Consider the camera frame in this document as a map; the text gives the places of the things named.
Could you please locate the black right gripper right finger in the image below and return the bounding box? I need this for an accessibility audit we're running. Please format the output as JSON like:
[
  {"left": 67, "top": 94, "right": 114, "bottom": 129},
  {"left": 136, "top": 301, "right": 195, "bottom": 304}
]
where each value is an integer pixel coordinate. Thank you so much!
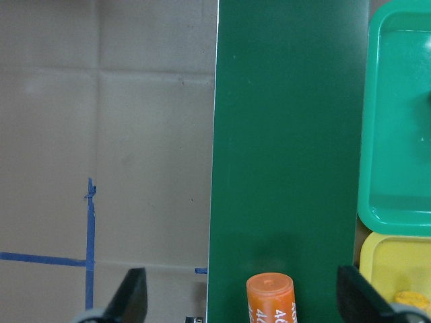
[{"left": 336, "top": 266, "right": 395, "bottom": 323}]

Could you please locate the yellow push button switch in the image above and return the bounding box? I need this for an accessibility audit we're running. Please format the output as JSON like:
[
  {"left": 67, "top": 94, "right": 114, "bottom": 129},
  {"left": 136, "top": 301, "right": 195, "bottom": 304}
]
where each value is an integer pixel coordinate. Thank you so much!
[{"left": 393, "top": 291, "right": 430, "bottom": 314}]

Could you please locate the yellow plastic tray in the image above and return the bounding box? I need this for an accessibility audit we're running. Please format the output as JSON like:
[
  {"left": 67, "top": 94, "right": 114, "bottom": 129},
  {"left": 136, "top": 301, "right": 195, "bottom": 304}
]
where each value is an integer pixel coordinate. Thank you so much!
[{"left": 360, "top": 233, "right": 430, "bottom": 304}]

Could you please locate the green conveyor belt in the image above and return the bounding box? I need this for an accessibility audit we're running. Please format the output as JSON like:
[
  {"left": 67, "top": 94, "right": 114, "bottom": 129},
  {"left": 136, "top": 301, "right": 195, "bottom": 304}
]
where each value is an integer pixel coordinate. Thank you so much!
[{"left": 207, "top": 1, "right": 368, "bottom": 322}]

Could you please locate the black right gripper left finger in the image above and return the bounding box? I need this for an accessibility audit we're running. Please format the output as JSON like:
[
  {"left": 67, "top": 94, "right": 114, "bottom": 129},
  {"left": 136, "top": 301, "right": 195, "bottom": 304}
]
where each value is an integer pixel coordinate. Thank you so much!
[{"left": 101, "top": 268, "right": 148, "bottom": 322}]

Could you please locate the green plastic tray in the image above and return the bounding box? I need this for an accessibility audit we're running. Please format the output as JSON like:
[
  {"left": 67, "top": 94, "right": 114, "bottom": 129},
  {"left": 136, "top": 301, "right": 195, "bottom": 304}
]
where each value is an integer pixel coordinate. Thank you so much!
[{"left": 358, "top": 1, "right": 430, "bottom": 236}]

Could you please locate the orange cylinder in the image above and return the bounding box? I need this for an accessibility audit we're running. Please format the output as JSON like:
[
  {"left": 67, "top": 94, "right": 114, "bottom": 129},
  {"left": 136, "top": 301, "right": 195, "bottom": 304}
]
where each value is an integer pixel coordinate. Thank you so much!
[{"left": 246, "top": 273, "right": 298, "bottom": 323}]

